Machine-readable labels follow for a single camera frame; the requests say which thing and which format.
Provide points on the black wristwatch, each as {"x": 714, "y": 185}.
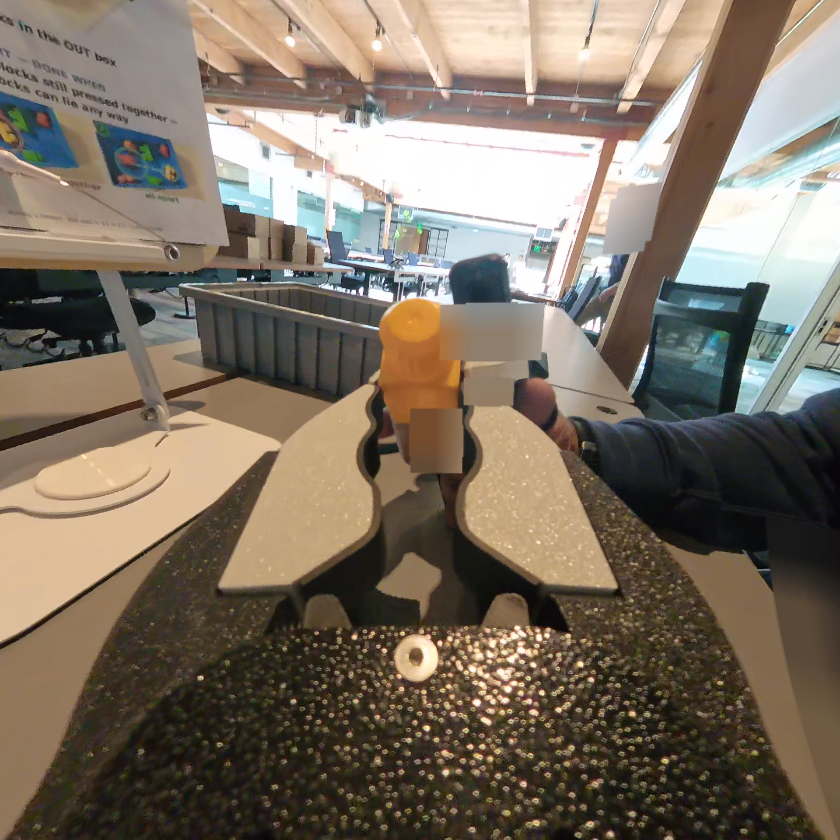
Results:
{"x": 589, "y": 446}

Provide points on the black office chair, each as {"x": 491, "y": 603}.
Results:
{"x": 65, "y": 308}

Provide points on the yellow one-stud building block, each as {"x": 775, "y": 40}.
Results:
{"x": 413, "y": 354}

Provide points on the stack of cardboard boxes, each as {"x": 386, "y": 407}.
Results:
{"x": 269, "y": 236}

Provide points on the person's right forearm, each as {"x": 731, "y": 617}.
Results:
{"x": 709, "y": 466}

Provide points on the wooden post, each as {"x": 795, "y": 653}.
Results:
{"x": 689, "y": 197}

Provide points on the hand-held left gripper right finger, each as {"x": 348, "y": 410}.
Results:
{"x": 531, "y": 512}

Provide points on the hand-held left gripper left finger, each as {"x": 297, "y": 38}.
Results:
{"x": 302, "y": 499}

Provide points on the printed instruction sheet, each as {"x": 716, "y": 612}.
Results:
{"x": 131, "y": 98}

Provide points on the person's right hand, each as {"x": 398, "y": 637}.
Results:
{"x": 541, "y": 410}

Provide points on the white sign stand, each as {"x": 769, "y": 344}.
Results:
{"x": 98, "y": 479}

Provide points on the black mesh chair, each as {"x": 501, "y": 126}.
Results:
{"x": 702, "y": 354}

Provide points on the grey plastic bin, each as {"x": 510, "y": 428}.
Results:
{"x": 282, "y": 334}

